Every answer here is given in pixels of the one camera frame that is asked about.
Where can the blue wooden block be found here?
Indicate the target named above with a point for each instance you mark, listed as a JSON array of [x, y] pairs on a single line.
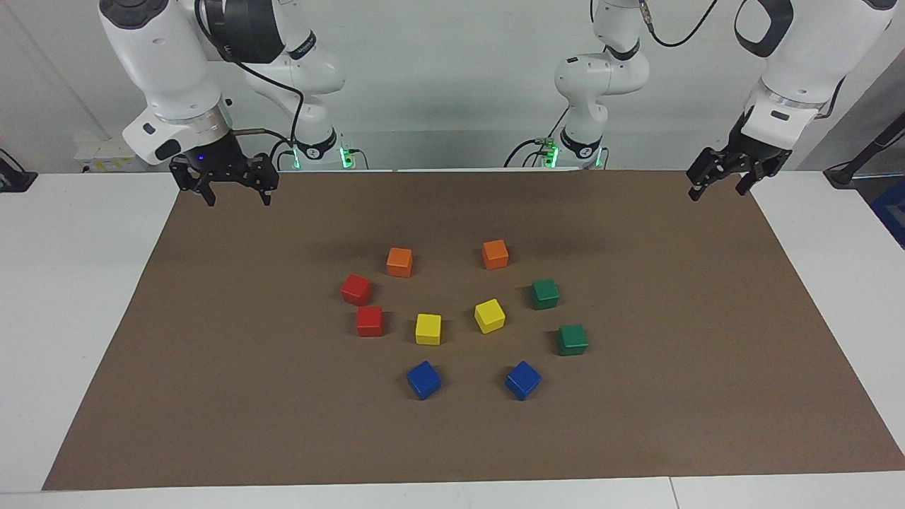
[[423, 380], [522, 380]]

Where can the green wooden block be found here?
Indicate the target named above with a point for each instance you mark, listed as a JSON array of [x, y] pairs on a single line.
[[545, 295], [572, 340]]

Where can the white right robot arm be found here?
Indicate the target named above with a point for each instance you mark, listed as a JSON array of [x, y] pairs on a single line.
[[162, 63]]

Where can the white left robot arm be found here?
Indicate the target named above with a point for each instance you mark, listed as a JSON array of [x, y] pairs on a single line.
[[813, 56]]

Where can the red wooden block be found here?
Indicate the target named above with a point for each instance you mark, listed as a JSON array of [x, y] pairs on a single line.
[[370, 322], [355, 290]]

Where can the blue box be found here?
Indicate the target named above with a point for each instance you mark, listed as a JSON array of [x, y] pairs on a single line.
[[892, 212]]

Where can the yellow wooden block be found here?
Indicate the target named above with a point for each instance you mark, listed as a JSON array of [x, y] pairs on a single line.
[[428, 329], [490, 316]]

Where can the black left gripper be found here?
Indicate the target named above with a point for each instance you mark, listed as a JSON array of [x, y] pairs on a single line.
[[749, 155]]

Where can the orange wooden block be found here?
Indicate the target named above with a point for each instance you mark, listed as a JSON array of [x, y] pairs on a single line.
[[495, 254], [399, 262]]

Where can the brown table mat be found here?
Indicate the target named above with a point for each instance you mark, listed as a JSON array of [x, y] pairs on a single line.
[[452, 438]]

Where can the black flat device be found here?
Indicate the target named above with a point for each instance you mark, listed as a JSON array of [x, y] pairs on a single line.
[[14, 178]]

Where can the white power strip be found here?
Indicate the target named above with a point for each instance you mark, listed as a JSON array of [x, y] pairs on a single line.
[[106, 152]]

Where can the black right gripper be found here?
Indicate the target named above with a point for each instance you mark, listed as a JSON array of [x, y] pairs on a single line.
[[219, 162]]

